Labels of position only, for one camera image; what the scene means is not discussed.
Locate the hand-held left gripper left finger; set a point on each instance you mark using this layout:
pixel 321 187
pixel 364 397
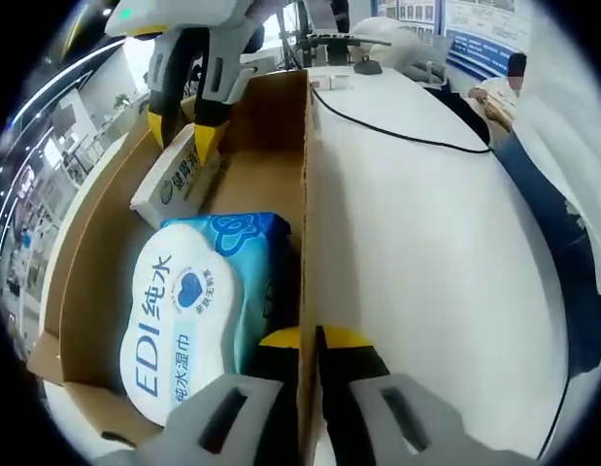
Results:
pixel 232 422

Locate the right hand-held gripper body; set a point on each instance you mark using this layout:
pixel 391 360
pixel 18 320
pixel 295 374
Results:
pixel 183 12

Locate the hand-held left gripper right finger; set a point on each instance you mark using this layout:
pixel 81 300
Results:
pixel 377 417

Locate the brown cardboard shoe box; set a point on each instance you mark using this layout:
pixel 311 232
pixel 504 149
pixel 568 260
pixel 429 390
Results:
pixel 271 121

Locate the white medicine box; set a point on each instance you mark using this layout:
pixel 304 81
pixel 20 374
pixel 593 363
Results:
pixel 174 189

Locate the blue soft wet wipes pack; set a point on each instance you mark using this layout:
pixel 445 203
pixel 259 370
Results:
pixel 183 301

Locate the small white box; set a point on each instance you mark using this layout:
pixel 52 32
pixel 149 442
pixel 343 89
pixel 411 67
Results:
pixel 331 82

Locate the black tripod stand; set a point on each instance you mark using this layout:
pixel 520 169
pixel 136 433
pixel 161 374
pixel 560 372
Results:
pixel 336 48

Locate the black round stand base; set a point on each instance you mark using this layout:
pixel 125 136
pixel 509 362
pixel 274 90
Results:
pixel 367 68

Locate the person's white shirt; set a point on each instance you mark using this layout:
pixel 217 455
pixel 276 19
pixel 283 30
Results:
pixel 562 160

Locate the blue wall poster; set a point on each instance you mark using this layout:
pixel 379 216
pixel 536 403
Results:
pixel 479 53

